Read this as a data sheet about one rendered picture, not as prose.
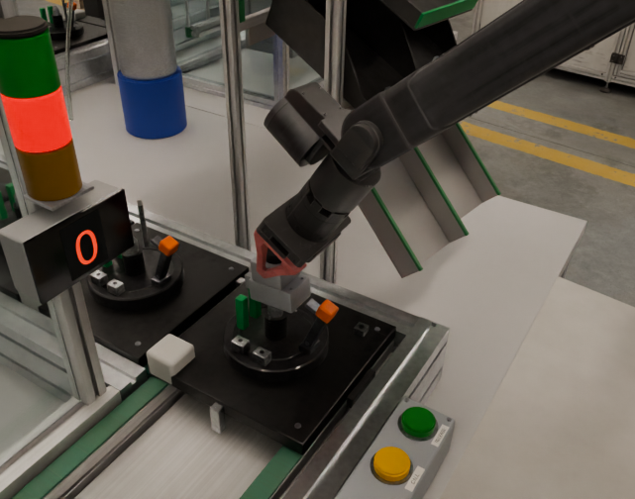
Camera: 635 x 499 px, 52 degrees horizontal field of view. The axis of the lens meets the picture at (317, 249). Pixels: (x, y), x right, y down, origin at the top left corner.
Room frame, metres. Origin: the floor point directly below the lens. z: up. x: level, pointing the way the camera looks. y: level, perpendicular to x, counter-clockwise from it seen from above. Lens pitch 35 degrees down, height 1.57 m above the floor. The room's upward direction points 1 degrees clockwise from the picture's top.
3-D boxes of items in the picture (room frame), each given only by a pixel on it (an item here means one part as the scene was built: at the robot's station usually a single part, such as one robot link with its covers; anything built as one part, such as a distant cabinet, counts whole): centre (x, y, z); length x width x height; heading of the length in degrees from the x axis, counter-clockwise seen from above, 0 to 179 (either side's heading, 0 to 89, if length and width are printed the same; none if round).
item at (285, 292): (0.64, 0.06, 1.09); 0.08 x 0.04 x 0.07; 58
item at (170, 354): (0.61, 0.19, 0.97); 0.05 x 0.05 x 0.04; 59
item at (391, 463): (0.46, -0.09, 0.96); 0.04 x 0.04 x 0.02
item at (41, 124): (0.54, 0.25, 1.33); 0.05 x 0.05 x 0.05
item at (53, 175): (0.54, 0.25, 1.28); 0.05 x 0.05 x 0.05
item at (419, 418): (0.52, -0.12, 0.96); 0.04 x 0.04 x 0.02
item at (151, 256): (0.78, 0.27, 1.01); 0.24 x 0.24 x 0.13; 59
